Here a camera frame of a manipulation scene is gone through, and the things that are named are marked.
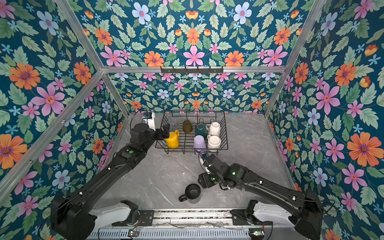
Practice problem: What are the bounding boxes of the yellow mug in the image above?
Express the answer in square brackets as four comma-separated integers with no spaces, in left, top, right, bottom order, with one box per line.
[166,130,180,149]

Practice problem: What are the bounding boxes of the lilac plastic cup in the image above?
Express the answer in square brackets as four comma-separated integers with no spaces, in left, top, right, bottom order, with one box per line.
[194,135,207,154]

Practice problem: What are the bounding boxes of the red interior white mug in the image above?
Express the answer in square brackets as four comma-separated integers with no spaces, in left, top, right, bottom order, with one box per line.
[207,135,222,150]

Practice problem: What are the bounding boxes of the black wire dish rack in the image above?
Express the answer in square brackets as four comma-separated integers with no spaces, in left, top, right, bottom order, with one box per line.
[155,111,229,154]

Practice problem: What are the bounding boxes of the olive green glass cup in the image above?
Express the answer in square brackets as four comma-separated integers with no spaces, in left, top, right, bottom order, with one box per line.
[183,120,193,134]

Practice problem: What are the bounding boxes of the black mug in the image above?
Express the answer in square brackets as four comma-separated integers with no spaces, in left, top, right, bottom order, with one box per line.
[179,184,201,204]

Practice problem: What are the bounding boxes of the white faceted mug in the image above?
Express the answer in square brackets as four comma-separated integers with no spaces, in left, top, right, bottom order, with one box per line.
[206,122,221,136]

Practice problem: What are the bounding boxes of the green mug cream interior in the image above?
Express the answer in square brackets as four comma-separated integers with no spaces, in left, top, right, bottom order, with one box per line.
[195,119,208,139]

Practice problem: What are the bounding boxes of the clear glass cup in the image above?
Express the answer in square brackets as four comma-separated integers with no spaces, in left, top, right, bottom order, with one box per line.
[169,117,179,132]

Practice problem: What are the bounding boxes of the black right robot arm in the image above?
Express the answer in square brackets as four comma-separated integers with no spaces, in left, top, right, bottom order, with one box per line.
[198,154,325,240]

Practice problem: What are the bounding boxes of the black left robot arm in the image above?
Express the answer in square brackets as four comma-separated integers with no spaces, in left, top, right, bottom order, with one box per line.
[50,123,170,240]

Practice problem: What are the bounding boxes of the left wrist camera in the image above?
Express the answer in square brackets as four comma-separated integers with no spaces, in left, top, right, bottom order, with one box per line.
[143,112,156,131]

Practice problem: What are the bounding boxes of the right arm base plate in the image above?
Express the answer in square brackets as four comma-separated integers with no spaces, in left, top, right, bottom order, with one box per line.
[230,209,273,226]

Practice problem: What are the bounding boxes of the black hook rail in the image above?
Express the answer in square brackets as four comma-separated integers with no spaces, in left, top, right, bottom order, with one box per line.
[160,67,224,75]

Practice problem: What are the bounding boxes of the aluminium front rail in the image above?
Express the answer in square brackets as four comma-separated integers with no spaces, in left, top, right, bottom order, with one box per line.
[89,207,316,229]

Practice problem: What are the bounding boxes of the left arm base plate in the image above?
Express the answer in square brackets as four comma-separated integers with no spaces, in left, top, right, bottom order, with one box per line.
[133,210,155,227]

